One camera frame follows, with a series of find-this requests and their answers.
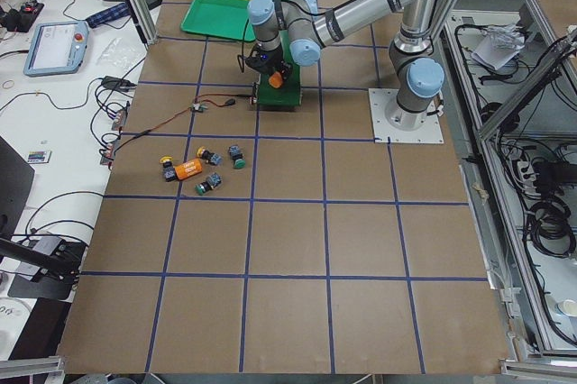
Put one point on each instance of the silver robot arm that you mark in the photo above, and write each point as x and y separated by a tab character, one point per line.
292	32

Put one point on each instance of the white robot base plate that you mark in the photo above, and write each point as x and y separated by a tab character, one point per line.
391	124

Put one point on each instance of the small motor controller board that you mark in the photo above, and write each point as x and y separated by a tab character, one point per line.
199	108

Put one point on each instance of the orange cylinder with 4680 text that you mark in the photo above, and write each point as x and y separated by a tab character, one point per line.
188	169

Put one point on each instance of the green conveyor belt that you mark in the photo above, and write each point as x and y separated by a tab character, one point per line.
287	96

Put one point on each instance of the crumpled white paper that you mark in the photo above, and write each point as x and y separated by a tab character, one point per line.
499	46

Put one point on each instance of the plain orange cylinder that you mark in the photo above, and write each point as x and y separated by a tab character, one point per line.
276	80

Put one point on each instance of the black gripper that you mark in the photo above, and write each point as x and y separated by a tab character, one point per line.
273	67

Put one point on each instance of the black power adapter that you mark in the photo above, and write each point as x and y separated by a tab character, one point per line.
121	84

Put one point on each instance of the green plastic tray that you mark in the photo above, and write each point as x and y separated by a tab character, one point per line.
218	18

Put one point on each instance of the green push button switch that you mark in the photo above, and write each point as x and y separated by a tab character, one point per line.
236	156
211	182

